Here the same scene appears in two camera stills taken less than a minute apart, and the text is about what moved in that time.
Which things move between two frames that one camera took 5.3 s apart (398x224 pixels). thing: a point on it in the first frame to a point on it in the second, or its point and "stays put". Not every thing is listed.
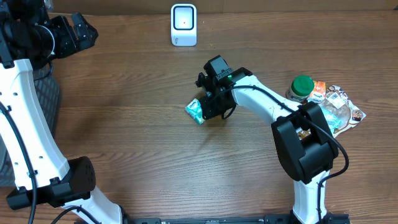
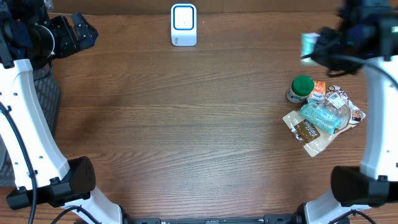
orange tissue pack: x=319 y=91 stays put
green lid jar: x=301 y=88 stays put
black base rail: x=334 y=218 stays put
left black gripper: x=87 y=35 stays put
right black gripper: x=213 y=111 to x=326 y=44
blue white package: x=194 y=109 to x=308 y=42
